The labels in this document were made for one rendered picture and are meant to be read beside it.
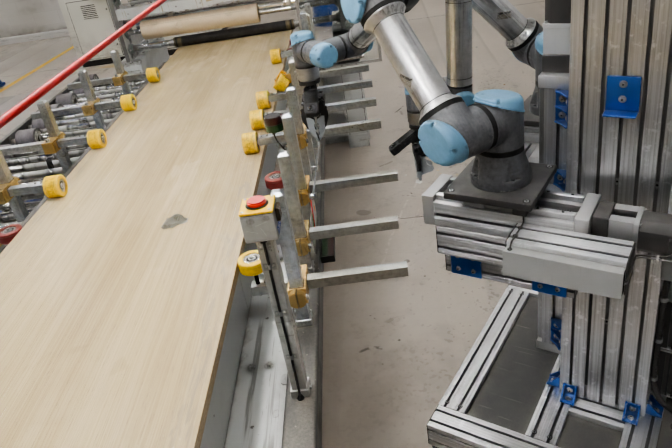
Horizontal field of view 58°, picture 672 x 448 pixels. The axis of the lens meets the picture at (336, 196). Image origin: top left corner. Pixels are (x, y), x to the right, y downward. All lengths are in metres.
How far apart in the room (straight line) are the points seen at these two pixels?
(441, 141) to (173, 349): 0.76
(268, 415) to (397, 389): 0.95
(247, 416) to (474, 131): 0.90
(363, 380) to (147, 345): 1.23
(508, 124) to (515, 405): 1.00
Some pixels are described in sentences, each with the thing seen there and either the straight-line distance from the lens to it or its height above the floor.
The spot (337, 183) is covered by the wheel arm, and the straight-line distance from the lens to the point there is 2.10.
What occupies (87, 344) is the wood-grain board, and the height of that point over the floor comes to 0.90.
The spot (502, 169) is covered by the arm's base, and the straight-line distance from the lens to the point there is 1.54.
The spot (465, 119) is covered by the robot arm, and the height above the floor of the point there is 1.25.
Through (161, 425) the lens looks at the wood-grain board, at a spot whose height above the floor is 0.90.
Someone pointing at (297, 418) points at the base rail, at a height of 0.70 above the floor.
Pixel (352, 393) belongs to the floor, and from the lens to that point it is 2.51.
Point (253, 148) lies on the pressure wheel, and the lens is 2.30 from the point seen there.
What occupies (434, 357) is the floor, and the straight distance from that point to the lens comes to 2.61.
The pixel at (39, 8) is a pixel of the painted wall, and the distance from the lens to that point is 12.07.
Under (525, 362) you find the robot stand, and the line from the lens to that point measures 2.28.
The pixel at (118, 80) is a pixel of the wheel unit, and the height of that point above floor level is 0.95.
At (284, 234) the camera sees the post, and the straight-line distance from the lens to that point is 1.56.
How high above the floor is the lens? 1.78
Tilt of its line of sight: 27 degrees down
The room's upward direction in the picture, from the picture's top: 10 degrees counter-clockwise
